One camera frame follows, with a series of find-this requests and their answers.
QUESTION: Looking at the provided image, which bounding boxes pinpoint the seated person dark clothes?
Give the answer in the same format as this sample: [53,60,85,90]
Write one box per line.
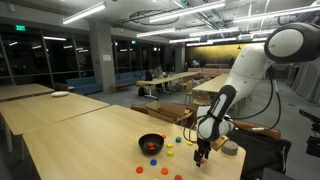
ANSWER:
[144,69,154,82]

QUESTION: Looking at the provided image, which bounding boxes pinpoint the grey duct tape roll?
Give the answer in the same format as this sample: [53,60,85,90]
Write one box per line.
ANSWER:
[221,140,239,156]

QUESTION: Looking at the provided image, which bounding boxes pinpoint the concrete pillar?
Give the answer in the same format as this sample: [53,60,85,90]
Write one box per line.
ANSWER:
[88,19,116,93]

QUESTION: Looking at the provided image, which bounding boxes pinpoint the wooden bench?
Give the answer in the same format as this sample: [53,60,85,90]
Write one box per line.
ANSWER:
[109,82,134,93]

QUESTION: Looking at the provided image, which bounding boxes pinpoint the black bowl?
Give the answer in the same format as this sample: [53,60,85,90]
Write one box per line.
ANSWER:
[137,133,165,156]

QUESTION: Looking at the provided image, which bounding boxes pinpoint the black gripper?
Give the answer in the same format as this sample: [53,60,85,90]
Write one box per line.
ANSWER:
[194,138,212,168]

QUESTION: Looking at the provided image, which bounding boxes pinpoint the open cardboard box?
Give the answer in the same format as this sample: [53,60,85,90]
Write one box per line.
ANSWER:
[145,100,198,131]

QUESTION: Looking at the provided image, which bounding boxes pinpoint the wooden block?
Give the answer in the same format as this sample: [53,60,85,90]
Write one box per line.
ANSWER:
[211,134,230,153]

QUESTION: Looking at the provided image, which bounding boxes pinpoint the black camera on tripod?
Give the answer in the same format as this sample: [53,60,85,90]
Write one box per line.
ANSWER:
[298,109,320,159]

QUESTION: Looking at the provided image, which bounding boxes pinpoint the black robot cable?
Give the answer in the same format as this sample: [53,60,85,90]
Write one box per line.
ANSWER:
[181,64,283,146]

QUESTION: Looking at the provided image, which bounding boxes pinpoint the light wooden table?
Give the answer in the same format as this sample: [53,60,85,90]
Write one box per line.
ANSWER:
[0,83,55,103]
[0,92,110,153]

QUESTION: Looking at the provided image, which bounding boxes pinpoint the blue sofa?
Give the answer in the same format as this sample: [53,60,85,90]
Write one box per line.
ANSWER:
[114,70,148,85]
[65,76,103,96]

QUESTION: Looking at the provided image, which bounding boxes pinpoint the ceiling light strip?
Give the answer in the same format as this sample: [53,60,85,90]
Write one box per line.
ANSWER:
[232,4,320,24]
[135,27,177,38]
[61,1,107,25]
[148,0,227,24]
[168,37,201,44]

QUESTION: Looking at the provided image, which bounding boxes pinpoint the seated person light clothes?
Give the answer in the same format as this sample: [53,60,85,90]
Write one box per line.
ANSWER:
[153,65,164,79]

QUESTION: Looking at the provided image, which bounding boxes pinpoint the long wooden table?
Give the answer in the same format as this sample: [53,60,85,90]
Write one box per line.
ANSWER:
[192,73,231,94]
[135,71,201,100]

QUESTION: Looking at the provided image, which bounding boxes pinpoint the white plate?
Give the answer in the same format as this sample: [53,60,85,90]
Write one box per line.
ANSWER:
[50,90,70,98]

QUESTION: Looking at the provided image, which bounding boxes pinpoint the wooden chair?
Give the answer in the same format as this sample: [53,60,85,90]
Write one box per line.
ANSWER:
[191,90,213,108]

